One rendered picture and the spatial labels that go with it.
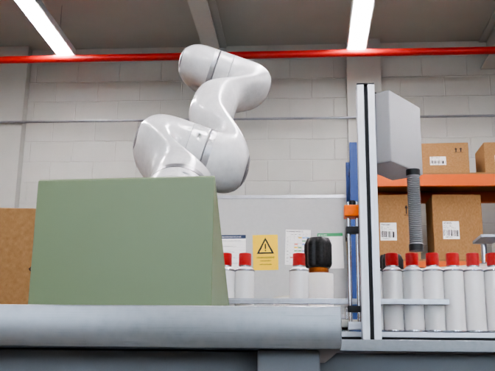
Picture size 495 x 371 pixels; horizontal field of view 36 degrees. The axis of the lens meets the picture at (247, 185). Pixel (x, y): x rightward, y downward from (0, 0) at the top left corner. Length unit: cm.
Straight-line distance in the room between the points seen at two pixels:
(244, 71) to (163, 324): 114
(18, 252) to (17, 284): 7
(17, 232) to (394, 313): 95
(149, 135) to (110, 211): 35
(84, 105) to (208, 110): 551
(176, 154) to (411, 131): 82
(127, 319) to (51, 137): 637
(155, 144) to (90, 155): 549
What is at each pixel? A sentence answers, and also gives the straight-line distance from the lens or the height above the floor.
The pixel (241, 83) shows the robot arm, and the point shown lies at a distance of 175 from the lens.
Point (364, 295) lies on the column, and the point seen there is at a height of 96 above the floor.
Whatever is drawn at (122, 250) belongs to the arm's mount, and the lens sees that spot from 113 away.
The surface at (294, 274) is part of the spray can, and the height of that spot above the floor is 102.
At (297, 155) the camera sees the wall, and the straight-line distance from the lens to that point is 665.
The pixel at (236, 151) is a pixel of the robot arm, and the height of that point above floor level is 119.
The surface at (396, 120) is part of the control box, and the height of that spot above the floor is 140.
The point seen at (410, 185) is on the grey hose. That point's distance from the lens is 197.
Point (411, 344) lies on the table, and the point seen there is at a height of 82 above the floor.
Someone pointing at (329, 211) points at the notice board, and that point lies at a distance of 640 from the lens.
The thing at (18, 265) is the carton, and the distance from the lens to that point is 172.
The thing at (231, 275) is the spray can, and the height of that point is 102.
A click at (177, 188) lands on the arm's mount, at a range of 113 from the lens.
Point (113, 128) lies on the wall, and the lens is 695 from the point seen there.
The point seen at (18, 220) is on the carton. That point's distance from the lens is 174.
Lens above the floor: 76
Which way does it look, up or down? 14 degrees up
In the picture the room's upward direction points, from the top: 1 degrees clockwise
